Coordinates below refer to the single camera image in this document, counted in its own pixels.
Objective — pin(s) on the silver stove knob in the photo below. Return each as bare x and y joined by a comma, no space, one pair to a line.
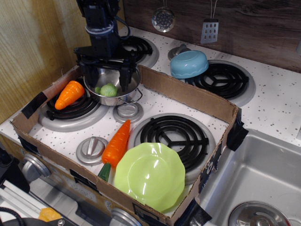
177,50
133,112
89,151

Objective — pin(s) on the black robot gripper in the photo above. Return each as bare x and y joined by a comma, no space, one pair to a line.
106,52

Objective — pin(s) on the blue plastic bowl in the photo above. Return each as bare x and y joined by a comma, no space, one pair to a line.
188,64

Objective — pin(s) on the silver oven knob left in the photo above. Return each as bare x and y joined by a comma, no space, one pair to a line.
33,168

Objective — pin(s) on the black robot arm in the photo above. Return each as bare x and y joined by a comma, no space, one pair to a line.
100,15

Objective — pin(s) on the yellow sponge piece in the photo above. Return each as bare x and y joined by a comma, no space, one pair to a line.
49,214

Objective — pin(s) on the front right black burner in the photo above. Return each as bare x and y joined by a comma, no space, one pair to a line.
191,139

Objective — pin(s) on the silver oven knob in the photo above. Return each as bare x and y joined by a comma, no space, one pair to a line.
120,217
33,168

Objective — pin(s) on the short orange toy carrot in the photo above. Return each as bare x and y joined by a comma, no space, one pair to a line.
71,93

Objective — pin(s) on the hanging steel strainer ladle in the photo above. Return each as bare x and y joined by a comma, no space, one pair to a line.
163,18

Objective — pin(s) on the light green plastic plate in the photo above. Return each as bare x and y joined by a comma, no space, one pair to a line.
153,174

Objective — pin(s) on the rear left black burner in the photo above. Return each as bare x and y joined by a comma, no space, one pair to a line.
141,49

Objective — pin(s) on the silver stove knob upper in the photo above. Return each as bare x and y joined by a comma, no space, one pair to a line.
133,112

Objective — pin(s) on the silver rear stove knob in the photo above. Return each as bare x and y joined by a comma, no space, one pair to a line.
177,50

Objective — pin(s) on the silver sink drain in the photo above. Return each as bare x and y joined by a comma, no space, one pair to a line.
254,213

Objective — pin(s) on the long orange toy carrot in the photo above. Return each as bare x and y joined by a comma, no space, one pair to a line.
115,150

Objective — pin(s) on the hanging steel slotted spatula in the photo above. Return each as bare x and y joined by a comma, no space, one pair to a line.
210,26

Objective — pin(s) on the small steel pan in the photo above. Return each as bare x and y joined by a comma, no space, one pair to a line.
104,76

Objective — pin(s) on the green toy broccoli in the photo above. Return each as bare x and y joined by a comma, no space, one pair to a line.
107,90

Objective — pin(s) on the silver oven knob centre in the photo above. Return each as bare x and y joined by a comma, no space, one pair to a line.
120,217

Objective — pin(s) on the silver stove knob lower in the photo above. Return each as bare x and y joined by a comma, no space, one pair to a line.
89,151

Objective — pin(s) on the stainless steel sink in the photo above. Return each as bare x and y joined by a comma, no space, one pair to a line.
263,169

